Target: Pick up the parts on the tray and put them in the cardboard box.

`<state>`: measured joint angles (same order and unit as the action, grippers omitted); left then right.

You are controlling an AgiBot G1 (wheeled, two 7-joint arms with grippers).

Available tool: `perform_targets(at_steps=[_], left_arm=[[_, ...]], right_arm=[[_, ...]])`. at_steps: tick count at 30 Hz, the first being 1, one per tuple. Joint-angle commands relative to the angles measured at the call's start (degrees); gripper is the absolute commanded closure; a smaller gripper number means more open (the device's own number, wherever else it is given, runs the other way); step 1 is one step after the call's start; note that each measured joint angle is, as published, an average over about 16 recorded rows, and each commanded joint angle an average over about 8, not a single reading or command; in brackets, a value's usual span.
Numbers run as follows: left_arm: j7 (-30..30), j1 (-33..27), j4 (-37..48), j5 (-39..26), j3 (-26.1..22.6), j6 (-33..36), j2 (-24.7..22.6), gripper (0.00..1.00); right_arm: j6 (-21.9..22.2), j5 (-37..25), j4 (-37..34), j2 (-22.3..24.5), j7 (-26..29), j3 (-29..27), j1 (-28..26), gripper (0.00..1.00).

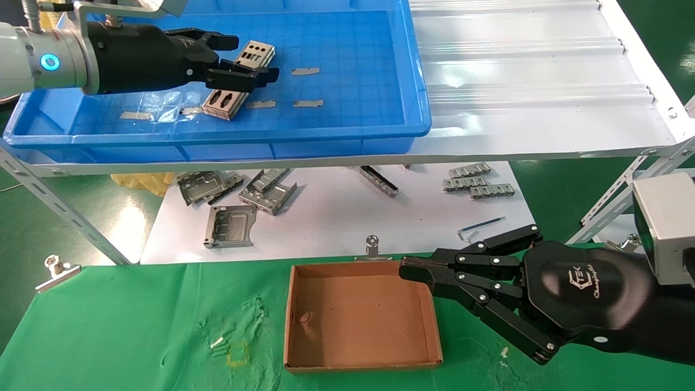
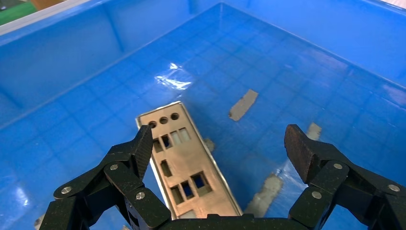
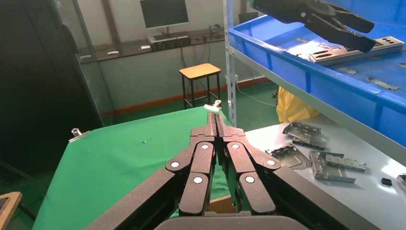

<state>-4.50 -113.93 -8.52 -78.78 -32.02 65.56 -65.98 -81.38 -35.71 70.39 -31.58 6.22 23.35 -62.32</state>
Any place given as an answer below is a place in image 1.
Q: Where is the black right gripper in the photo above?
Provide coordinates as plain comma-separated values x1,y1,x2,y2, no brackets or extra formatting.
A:
400,225,695,365

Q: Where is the shallow cardboard box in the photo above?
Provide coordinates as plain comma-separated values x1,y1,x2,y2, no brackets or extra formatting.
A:
283,260,443,374

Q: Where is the white ribbed shelf board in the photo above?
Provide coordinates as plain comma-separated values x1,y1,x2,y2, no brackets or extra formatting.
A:
0,0,695,177

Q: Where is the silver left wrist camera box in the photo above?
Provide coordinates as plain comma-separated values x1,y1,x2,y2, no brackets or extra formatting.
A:
73,0,189,40

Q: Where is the blue plastic tray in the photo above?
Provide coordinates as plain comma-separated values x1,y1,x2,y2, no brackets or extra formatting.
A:
3,0,433,163

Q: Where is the perforated white angle strut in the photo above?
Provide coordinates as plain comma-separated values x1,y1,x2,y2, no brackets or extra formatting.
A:
565,95,695,245
0,146,131,267

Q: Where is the long hex key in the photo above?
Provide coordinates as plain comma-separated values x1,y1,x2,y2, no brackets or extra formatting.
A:
458,217,507,241

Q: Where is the flat grey metal bracket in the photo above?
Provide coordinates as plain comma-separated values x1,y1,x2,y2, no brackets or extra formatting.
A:
176,171,229,207

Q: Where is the small notched metal strip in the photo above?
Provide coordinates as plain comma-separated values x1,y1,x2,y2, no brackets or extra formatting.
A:
470,185,515,199
449,165,492,179
443,177,488,192

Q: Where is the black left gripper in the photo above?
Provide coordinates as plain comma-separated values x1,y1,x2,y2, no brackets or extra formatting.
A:
87,23,280,96

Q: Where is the folded grey metal bracket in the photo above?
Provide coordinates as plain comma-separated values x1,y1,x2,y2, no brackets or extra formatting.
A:
239,182,298,216

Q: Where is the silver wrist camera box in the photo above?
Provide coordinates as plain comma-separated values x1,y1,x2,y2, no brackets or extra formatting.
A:
633,173,695,286
73,0,189,40

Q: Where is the yellow plastic bag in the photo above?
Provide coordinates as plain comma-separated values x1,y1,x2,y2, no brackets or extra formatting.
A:
41,0,82,28
111,173,175,197

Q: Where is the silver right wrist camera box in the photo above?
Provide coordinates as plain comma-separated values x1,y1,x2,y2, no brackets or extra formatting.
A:
633,173,695,286

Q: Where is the white flat shelf board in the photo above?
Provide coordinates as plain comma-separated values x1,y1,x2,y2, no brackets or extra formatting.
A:
140,161,535,265

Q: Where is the long slotted metal rail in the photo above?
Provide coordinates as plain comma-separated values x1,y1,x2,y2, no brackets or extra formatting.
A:
356,166,399,197

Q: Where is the square grey metal plate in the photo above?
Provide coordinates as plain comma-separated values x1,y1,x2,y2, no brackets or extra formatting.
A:
204,205,257,249

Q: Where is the small slotted metal bracket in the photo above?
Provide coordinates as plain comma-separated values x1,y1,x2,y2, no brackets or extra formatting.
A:
252,168,292,194

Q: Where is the silver slotted metal plate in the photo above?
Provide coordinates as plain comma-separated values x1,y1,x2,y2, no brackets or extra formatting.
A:
202,41,275,121

